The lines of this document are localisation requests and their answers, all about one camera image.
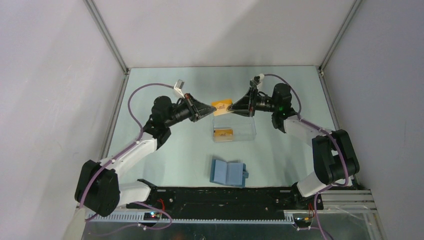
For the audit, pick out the blue card holder wallet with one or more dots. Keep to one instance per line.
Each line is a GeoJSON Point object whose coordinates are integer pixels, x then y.
{"type": "Point", "coordinates": [230, 174]}

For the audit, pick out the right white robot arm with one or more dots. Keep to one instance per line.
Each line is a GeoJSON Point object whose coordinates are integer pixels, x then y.
{"type": "Point", "coordinates": [333, 155]}

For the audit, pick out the aluminium frame rail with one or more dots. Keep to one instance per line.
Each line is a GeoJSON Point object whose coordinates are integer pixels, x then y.
{"type": "Point", "coordinates": [112, 75]}
{"type": "Point", "coordinates": [321, 68]}

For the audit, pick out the right aluminium frame rail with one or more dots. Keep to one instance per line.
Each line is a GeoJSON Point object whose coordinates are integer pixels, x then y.
{"type": "Point", "coordinates": [321, 68]}

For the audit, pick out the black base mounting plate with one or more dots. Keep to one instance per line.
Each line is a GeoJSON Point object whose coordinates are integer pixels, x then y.
{"type": "Point", "coordinates": [229, 203]}

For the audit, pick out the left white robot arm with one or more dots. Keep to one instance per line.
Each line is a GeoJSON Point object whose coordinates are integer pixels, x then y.
{"type": "Point", "coordinates": [99, 186]}

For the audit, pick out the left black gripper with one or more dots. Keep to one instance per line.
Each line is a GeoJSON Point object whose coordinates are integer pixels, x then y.
{"type": "Point", "coordinates": [197, 110]}

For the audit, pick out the left aluminium frame rail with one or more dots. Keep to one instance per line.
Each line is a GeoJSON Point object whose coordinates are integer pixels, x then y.
{"type": "Point", "coordinates": [112, 75]}

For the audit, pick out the clear acrylic box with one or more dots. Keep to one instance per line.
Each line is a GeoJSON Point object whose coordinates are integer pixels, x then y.
{"type": "Point", "coordinates": [244, 128]}

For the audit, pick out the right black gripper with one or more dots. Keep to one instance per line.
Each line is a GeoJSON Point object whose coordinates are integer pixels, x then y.
{"type": "Point", "coordinates": [243, 106]}

